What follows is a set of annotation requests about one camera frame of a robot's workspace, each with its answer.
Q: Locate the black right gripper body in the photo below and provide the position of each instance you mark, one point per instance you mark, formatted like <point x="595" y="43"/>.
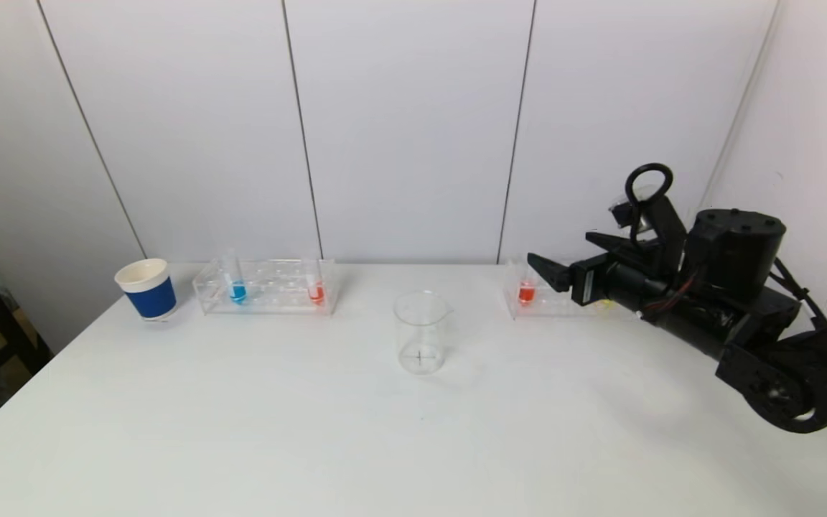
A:
<point x="589" y="282"/>

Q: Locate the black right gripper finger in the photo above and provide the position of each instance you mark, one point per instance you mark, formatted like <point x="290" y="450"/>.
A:
<point x="618" y="244"/>
<point x="555" y="276"/>

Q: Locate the red pigment test tube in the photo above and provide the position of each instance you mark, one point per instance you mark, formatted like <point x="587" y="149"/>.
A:
<point x="316" y="292"/>
<point x="526" y="292"/>

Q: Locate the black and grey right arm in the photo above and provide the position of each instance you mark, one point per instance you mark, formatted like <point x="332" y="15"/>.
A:
<point x="758" y="330"/>

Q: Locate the clear acrylic test tube rack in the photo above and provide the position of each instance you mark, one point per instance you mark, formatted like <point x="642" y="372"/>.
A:
<point x="543" y="305"/>
<point x="270" y="294"/>

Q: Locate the clear glass beaker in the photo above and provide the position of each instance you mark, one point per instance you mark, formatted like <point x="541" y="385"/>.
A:
<point x="421" y="337"/>

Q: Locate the blue pigment test tube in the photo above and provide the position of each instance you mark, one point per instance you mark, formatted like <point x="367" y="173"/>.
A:
<point x="238" y="291"/>

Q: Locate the blue and white paper cup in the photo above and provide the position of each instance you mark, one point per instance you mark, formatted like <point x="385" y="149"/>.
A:
<point x="149" y="294"/>

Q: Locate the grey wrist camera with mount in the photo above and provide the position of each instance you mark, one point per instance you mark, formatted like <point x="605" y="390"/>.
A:
<point x="665" y="222"/>

